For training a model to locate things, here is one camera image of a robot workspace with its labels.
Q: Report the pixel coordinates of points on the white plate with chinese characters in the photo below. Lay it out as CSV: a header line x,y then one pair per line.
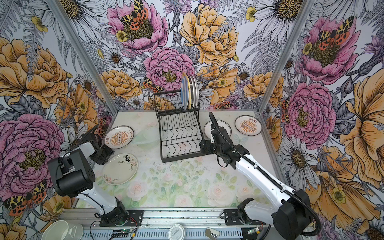
x,y
196,94

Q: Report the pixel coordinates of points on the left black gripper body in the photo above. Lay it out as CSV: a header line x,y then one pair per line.
x,y
102,154

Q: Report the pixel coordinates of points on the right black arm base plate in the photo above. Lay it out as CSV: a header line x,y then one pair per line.
x,y
234,217

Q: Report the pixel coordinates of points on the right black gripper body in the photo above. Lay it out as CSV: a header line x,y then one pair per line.
x,y
211,148

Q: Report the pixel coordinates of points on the orange sunburst plate right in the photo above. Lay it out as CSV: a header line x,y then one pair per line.
x,y
248,125

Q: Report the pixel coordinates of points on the black wire dish rack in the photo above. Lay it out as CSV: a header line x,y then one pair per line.
x,y
180,130

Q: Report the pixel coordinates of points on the orange sunburst plate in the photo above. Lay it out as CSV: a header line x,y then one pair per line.
x,y
248,125
119,137

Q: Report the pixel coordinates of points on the blue white striped plate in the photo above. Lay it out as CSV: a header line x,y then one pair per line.
x,y
185,91

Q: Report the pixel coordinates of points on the grey clip tool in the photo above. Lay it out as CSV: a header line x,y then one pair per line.
x,y
212,234

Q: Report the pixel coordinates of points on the pale glass plate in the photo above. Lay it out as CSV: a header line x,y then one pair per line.
x,y
120,169

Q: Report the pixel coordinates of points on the yellow woven square plate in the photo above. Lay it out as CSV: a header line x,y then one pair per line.
x,y
189,104

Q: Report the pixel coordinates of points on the clear plastic cup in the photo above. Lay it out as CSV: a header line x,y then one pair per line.
x,y
63,230

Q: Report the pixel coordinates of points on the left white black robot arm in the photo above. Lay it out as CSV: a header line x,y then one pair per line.
x,y
73,176

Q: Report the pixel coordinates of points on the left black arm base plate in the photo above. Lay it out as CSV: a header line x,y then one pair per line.
x,y
132,218

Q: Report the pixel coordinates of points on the aluminium front rail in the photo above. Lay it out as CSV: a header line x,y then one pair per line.
x,y
161,217

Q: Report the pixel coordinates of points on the white plate green red rim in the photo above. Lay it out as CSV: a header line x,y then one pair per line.
x,y
194,91

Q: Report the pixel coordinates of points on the round white lid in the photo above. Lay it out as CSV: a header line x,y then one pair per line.
x,y
176,232

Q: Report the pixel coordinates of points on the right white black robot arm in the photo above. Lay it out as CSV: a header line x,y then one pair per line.
x,y
290,213

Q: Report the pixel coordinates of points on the orange sunburst plate left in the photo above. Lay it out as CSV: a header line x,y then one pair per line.
x,y
119,137

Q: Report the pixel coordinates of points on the white plate red ring pattern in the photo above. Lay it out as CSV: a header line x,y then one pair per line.
x,y
208,129

